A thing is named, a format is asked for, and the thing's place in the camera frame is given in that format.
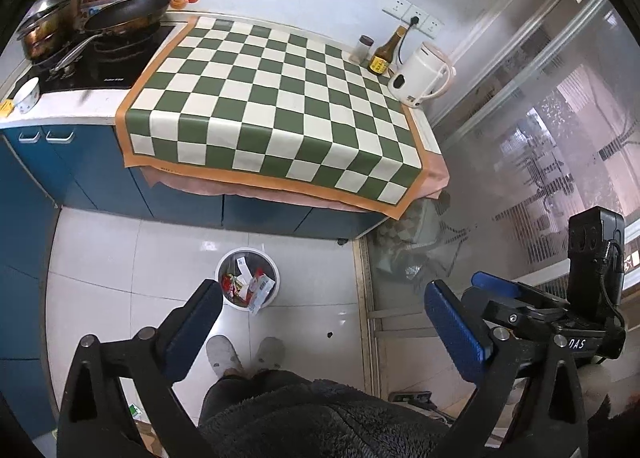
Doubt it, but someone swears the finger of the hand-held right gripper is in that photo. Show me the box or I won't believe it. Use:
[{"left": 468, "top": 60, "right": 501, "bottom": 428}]
[{"left": 461, "top": 272, "right": 569, "bottom": 327}]

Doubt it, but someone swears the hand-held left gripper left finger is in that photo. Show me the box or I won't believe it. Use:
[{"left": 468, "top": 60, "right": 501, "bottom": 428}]
[{"left": 57, "top": 279, "right": 224, "bottom": 458}]

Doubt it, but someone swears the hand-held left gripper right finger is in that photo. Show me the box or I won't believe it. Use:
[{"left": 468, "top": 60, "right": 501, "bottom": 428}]
[{"left": 424, "top": 279, "right": 592, "bottom": 458}]

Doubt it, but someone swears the white trash bin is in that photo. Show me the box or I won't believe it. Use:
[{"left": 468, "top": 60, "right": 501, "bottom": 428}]
[{"left": 215, "top": 248, "right": 281, "bottom": 315}]

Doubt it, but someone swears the grey slipper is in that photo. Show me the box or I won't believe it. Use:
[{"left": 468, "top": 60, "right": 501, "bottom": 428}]
[
  {"left": 206, "top": 335, "right": 245, "bottom": 379},
  {"left": 255, "top": 336, "right": 286, "bottom": 374}
]

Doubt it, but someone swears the pile of crumpled wrappers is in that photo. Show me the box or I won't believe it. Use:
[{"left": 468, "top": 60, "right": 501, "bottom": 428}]
[{"left": 220, "top": 255, "right": 277, "bottom": 315}]

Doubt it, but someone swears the dark flat object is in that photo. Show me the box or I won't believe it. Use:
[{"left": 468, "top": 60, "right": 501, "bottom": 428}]
[{"left": 389, "top": 390, "right": 451, "bottom": 422}]

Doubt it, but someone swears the cardboard box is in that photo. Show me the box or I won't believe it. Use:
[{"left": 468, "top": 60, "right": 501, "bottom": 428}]
[{"left": 134, "top": 419, "right": 162, "bottom": 458}]

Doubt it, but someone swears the pink underlay cloth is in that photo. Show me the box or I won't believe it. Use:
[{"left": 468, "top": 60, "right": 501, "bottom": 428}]
[{"left": 142, "top": 138, "right": 451, "bottom": 212}]

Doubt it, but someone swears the person in grey slippers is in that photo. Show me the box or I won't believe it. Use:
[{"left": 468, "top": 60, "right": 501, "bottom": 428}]
[{"left": 197, "top": 378, "right": 463, "bottom": 458}]

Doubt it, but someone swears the blue kitchen cabinet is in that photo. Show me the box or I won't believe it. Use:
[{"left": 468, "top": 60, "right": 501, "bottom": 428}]
[{"left": 0, "top": 125, "right": 388, "bottom": 439}]

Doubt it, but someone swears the white electric kettle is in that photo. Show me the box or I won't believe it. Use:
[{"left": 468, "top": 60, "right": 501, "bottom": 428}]
[{"left": 387, "top": 41, "right": 457, "bottom": 109}]

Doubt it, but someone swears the green checkered tablecloth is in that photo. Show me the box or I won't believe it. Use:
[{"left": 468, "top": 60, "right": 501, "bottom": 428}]
[{"left": 115, "top": 15, "right": 434, "bottom": 222}]

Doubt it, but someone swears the sliding glass door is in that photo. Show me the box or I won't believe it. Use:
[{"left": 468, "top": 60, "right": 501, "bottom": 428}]
[{"left": 352, "top": 0, "right": 640, "bottom": 419}]

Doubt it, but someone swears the brown sauce bottle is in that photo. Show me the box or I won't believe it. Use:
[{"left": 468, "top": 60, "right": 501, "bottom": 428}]
[{"left": 368, "top": 25, "right": 409, "bottom": 77}]

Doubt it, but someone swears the small spice jar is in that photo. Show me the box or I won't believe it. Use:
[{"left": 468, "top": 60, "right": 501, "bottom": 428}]
[{"left": 350, "top": 35, "right": 375, "bottom": 64}]

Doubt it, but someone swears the black stove top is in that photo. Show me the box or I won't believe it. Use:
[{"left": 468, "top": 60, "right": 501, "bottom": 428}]
[{"left": 30, "top": 20, "right": 182, "bottom": 94}]

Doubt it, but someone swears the white patterned bowl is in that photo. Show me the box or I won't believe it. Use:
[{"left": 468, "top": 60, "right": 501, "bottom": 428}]
[{"left": 12, "top": 77, "right": 41, "bottom": 115}]

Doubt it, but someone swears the black frying pan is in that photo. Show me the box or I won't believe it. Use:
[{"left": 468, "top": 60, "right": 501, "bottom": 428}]
[{"left": 50, "top": 0, "right": 172, "bottom": 75}]

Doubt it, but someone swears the steel cooking pot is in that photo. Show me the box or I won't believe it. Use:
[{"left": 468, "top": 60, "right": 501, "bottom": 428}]
[{"left": 16, "top": 0, "right": 84, "bottom": 65}]

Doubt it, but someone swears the black kettle cord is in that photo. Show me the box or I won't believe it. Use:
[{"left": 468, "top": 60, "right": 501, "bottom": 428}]
[{"left": 397, "top": 15, "right": 422, "bottom": 67}]

